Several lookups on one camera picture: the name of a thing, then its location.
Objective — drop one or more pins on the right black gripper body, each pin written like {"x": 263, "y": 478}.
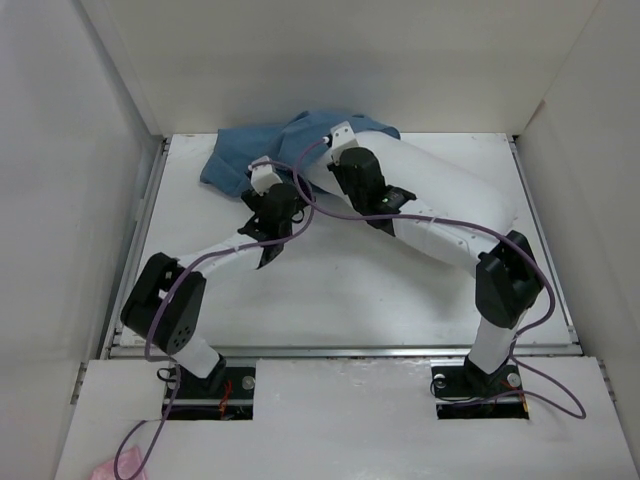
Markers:
{"x": 357, "y": 202}

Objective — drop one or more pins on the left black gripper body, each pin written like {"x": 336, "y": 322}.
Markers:
{"x": 253, "y": 200}

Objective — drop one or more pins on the blue pillowcase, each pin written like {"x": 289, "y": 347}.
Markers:
{"x": 236, "y": 148}

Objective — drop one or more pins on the white pillow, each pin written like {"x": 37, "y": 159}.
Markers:
{"x": 442, "y": 191}

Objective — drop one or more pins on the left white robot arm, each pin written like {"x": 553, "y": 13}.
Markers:
{"x": 165, "y": 303}

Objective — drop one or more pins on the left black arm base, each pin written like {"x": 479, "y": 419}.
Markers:
{"x": 230, "y": 398}

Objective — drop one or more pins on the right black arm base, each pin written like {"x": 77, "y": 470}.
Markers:
{"x": 458, "y": 398}

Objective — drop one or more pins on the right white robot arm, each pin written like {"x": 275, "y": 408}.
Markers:
{"x": 507, "y": 284}

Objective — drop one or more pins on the pink plastic bag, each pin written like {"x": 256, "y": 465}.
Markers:
{"x": 128, "y": 463}

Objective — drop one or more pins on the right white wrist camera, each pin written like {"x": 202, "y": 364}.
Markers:
{"x": 342, "y": 137}

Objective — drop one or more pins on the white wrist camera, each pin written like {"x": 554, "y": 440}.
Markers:
{"x": 342, "y": 137}
{"x": 263, "y": 175}

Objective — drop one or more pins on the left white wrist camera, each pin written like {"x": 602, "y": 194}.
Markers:
{"x": 263, "y": 175}

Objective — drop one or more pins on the aluminium rail frame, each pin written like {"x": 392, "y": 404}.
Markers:
{"x": 342, "y": 289}

